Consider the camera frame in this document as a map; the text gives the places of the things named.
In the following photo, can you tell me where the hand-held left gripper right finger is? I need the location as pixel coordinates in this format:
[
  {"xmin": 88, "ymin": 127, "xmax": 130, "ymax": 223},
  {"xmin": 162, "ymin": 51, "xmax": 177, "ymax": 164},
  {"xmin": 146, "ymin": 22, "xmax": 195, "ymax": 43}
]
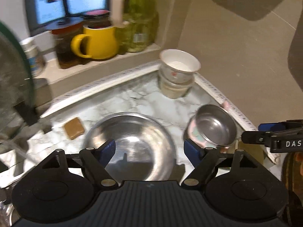
[{"xmin": 180, "ymin": 139, "xmax": 258, "ymax": 191}]

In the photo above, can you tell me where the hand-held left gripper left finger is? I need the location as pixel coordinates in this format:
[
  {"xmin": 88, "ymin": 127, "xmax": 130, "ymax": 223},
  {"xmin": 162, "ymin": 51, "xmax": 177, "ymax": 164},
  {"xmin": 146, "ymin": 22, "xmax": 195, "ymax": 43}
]
[{"xmin": 41, "ymin": 139, "xmax": 118, "ymax": 190}]

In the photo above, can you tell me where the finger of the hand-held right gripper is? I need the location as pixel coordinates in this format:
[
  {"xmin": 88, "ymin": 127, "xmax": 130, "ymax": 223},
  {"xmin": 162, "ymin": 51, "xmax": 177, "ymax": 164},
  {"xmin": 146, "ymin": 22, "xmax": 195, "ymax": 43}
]
[
  {"xmin": 258, "ymin": 120, "xmax": 303, "ymax": 132},
  {"xmin": 241, "ymin": 130, "xmax": 283, "ymax": 145}
]

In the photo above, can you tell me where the steel bowl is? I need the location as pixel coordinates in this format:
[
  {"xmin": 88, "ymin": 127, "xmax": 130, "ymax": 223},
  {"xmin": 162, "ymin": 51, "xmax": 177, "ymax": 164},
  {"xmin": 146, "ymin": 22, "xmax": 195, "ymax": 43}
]
[{"xmin": 83, "ymin": 113, "xmax": 177, "ymax": 181}]

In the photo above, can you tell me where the pink pot with steel interior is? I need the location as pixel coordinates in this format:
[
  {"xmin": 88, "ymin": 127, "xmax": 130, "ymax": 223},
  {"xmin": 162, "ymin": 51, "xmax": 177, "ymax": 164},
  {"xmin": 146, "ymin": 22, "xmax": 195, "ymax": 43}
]
[{"xmin": 183, "ymin": 100, "xmax": 237, "ymax": 148}]

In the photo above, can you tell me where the brown sponge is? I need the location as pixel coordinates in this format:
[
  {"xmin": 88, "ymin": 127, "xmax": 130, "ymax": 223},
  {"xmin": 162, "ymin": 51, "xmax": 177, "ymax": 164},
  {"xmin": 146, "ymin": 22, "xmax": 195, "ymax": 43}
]
[{"xmin": 64, "ymin": 117, "xmax": 85, "ymax": 140}]

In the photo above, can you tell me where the round wooden chopping block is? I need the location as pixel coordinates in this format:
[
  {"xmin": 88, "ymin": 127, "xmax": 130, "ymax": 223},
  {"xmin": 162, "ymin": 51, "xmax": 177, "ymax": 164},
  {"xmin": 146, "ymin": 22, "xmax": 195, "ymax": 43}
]
[{"xmin": 280, "ymin": 151, "xmax": 303, "ymax": 227}]

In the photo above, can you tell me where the clear plastic container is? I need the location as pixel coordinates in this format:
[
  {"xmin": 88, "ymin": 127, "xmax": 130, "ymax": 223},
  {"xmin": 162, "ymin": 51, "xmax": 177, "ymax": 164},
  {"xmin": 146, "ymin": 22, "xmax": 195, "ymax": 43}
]
[{"xmin": 158, "ymin": 72, "xmax": 195, "ymax": 99}]

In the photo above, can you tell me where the patterned edge sealing tape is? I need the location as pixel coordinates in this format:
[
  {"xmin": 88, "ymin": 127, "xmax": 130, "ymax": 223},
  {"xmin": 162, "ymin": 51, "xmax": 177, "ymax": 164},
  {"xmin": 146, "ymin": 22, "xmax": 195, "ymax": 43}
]
[{"xmin": 41, "ymin": 60, "xmax": 279, "ymax": 164}]

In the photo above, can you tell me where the floral white bowl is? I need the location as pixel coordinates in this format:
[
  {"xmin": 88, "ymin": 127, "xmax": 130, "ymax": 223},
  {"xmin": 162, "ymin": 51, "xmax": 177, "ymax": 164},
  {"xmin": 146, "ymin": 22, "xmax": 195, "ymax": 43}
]
[{"xmin": 159, "ymin": 49, "xmax": 201, "ymax": 84}]

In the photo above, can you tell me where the yellow mug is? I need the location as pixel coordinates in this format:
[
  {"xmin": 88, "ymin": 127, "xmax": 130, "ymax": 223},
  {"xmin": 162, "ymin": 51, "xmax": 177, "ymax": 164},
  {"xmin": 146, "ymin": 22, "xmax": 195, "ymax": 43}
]
[{"xmin": 71, "ymin": 25, "xmax": 119, "ymax": 60}]

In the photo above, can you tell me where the dark glass jar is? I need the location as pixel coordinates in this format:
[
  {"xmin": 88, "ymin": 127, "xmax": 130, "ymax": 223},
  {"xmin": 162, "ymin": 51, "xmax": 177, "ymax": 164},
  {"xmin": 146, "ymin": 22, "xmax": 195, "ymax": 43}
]
[{"xmin": 51, "ymin": 26, "xmax": 84, "ymax": 70}]

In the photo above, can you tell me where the white pill bottle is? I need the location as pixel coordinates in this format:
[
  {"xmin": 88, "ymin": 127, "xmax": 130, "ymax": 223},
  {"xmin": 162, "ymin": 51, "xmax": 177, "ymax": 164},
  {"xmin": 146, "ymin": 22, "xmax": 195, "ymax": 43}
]
[{"xmin": 20, "ymin": 37, "xmax": 46, "ymax": 76}]

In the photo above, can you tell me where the green glass jug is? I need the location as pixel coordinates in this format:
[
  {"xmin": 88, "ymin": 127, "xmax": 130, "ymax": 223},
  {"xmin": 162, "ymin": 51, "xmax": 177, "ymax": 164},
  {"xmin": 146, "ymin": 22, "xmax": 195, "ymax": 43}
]
[{"xmin": 111, "ymin": 0, "xmax": 164, "ymax": 54}]

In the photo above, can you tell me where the red-lidded jar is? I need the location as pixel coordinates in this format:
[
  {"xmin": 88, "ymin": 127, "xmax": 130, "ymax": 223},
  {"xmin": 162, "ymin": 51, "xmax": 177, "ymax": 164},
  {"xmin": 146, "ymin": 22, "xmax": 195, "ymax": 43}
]
[{"xmin": 83, "ymin": 10, "xmax": 112, "ymax": 29}]

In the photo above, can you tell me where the window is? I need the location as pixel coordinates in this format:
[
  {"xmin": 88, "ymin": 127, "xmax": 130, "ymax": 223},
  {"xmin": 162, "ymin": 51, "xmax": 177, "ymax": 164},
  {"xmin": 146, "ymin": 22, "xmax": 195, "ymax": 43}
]
[{"xmin": 26, "ymin": 0, "xmax": 110, "ymax": 32}]

